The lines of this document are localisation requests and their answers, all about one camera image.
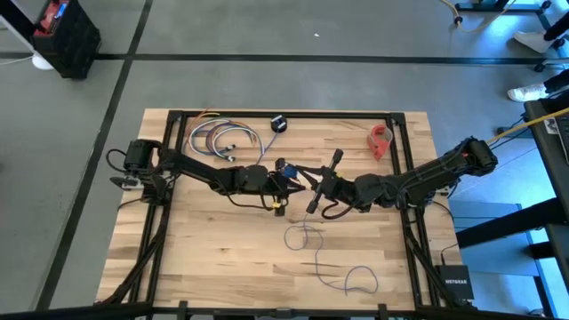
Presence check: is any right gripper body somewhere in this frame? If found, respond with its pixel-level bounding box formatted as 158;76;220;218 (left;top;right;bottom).
305;148;357;213

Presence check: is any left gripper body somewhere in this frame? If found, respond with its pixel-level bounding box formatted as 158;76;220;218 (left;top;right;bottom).
266;158;288;217

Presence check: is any thin blue cord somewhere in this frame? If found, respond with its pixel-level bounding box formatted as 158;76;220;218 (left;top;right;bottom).
283;212;380;296
255;129;280;166

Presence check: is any red tape dispenser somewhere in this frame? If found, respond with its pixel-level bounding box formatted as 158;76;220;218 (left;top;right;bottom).
366;124;395;162

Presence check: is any black diagonal beam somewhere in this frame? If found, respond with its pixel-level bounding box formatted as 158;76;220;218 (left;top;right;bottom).
455;197;569;250

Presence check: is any person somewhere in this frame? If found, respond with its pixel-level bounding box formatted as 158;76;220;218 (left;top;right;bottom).
508;12;569;103

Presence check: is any black desk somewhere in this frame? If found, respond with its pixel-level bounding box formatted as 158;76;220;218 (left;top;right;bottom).
523;98;569;285

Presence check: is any black keyboard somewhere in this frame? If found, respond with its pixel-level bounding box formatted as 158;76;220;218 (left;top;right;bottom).
555;114;569;164

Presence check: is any black equipment case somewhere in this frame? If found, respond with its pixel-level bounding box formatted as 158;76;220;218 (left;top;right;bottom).
30;0;102;81

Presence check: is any white stand foot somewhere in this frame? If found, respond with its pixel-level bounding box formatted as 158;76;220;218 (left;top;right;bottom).
30;52;56;71

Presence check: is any red device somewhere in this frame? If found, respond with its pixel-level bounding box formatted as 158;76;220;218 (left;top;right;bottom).
34;0;71;38

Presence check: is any black aluminium table frame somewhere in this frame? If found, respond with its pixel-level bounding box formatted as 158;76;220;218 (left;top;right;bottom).
92;109;479;320

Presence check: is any purple network cable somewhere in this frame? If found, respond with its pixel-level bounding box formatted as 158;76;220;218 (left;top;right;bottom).
204;123;250;157

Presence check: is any orange network cable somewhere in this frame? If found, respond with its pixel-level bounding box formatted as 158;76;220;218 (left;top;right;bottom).
183;108;223;148

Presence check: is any black network switch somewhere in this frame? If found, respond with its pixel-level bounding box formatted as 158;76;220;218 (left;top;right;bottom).
434;264;476;301

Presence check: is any hanging yellow cable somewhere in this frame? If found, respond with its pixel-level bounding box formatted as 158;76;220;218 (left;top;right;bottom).
486;106;569;146

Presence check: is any yellow extension cable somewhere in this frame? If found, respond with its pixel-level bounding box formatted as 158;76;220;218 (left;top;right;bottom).
438;0;519;35

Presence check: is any black desk frame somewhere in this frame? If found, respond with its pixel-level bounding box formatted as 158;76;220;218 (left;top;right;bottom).
453;0;562;49

